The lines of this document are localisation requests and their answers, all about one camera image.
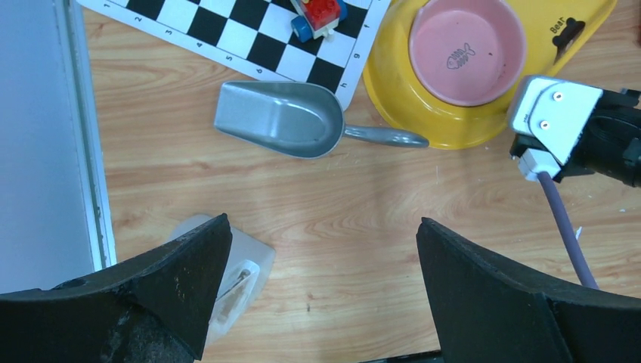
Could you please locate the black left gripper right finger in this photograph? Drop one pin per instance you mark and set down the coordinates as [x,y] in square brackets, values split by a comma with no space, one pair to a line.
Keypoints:
[489,308]

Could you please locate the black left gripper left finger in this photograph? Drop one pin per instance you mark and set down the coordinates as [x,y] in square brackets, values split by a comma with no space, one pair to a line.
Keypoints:
[154,307]

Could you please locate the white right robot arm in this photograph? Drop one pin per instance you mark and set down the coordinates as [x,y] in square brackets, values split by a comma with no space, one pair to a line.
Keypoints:
[610,141]

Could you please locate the silver metal hook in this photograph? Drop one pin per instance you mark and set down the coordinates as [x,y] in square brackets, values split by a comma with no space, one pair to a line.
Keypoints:
[297,119]

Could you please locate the pink cat-shaped bowl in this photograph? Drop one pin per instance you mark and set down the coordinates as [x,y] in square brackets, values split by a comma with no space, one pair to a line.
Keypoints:
[467,53]

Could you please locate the yellow double bowl tray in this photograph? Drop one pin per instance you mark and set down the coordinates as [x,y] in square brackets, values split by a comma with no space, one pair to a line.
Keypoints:
[554,30]

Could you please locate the black white checkerboard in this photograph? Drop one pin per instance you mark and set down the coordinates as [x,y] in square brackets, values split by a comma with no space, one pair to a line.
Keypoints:
[255,38]

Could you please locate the small yellow blue toy block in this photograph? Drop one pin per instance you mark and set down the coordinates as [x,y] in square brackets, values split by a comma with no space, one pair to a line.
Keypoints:
[317,18]

